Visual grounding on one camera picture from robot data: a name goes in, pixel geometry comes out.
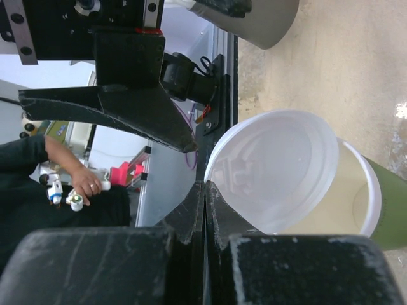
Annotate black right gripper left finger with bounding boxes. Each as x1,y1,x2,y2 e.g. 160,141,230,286
1,181,205,304

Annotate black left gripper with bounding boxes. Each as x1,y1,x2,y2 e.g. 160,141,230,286
1,1,198,153

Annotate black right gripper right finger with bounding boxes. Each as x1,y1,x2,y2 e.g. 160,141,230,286
205,181,404,304

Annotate white plastic cup lid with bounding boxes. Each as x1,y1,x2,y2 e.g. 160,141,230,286
204,109,339,234

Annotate green paper cup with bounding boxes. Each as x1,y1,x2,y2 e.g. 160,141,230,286
284,139,406,250

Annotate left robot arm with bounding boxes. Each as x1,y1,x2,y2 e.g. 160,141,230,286
1,1,216,153

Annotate person's hand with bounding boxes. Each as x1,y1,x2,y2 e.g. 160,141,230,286
71,165,102,206

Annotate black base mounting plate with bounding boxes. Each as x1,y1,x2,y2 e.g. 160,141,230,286
193,34,240,188

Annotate white handheld device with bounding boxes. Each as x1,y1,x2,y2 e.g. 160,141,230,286
38,168,111,212

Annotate person in black clothing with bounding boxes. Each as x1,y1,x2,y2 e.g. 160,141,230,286
1,135,130,269

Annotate grey metal cup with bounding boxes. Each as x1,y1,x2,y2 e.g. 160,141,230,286
188,0,299,50

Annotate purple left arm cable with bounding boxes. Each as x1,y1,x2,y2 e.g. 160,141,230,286
173,101,198,174

